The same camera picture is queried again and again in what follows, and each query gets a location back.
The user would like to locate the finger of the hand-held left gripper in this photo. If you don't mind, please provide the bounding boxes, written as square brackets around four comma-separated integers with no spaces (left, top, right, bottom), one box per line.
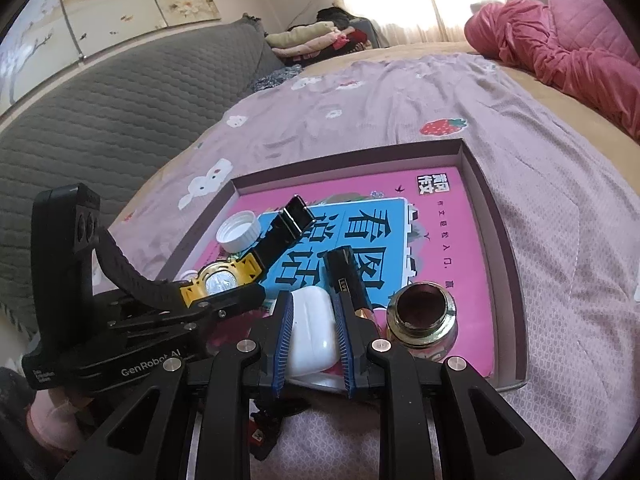
[95,286,267,329]
[107,316,237,362]

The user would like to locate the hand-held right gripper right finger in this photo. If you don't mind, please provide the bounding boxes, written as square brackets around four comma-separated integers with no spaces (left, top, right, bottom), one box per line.
[332,292,576,480]

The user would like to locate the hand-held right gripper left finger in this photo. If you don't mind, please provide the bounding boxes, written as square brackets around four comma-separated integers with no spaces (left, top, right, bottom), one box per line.
[55,292,296,480]

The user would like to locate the white earbuds case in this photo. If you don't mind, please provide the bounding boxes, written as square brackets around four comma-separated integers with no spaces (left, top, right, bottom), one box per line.
[289,287,341,378]

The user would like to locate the black watch with yellow case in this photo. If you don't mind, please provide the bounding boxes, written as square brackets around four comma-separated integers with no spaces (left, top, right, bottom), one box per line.
[95,194,317,311]

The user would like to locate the shallow cardboard box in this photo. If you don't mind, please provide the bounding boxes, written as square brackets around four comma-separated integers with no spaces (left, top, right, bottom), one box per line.
[165,137,530,393]

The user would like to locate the white bottle cap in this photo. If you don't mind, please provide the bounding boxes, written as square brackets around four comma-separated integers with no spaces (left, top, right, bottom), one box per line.
[216,210,262,253]

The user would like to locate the black plastic clip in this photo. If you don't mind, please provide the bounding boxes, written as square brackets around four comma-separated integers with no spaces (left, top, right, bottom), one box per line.
[248,395,306,461]

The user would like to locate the metal pipe fitting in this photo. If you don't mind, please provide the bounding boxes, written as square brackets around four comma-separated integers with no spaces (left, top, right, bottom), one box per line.
[385,282,458,361]

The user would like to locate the pink and blue book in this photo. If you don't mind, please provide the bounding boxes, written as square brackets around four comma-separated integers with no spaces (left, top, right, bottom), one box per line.
[200,165,496,376]

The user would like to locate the grey quilted headboard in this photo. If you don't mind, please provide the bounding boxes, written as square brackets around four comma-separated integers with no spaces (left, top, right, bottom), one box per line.
[0,17,283,331]

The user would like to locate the dark patterned cloth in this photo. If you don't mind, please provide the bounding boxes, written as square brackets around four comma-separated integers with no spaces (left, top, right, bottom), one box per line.
[252,64,303,92]

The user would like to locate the purple printed blanket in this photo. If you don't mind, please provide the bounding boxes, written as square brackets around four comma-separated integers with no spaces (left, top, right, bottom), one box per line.
[107,52,640,480]

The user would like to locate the pile of folded clothes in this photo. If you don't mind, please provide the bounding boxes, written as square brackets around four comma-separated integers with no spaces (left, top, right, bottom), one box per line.
[265,7,386,58]

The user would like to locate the pink quilt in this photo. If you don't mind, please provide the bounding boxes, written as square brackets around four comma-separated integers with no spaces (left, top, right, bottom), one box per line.
[464,0,640,141]

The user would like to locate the floral wall panel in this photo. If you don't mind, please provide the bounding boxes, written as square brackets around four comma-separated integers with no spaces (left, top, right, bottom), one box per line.
[0,0,221,106]

